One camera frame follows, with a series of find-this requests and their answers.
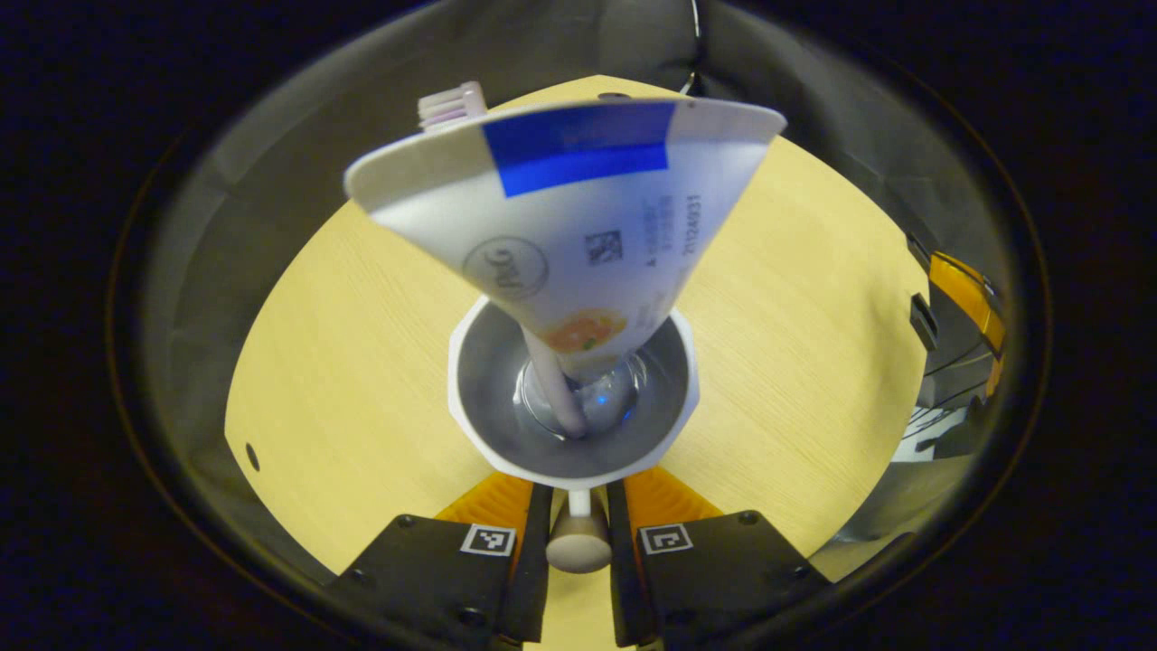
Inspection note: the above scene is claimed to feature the white cup with wooden handle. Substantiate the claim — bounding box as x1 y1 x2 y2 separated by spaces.
447 297 701 575

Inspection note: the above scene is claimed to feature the white toothpaste tube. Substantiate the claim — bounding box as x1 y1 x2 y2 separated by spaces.
343 98 787 385

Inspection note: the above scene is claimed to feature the white toothbrush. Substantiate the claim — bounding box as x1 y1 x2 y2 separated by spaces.
418 81 590 440

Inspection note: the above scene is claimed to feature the light wooden desktop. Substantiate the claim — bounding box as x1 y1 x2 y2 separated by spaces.
224 75 932 651

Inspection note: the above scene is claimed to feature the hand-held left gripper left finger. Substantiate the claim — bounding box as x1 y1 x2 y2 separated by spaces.
325 472 554 647

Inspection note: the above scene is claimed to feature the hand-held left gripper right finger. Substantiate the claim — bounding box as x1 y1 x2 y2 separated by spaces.
607 466 832 648

